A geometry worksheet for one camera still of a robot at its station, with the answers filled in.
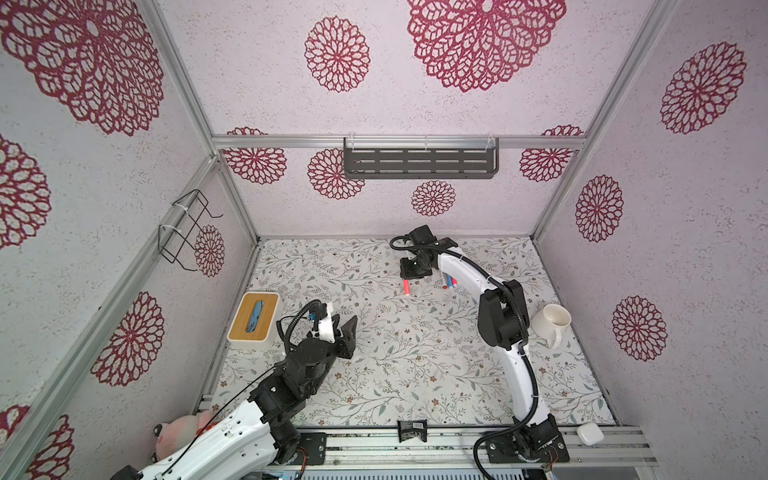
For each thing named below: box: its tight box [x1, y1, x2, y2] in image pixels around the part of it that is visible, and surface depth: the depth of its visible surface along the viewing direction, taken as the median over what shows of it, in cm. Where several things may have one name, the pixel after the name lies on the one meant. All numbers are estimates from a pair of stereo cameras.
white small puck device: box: [576, 422, 605, 446], surface depth 77 cm
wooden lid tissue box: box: [227, 291, 283, 349], surface depth 95 cm
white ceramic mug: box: [532, 303, 572, 349], surface depth 93 cm
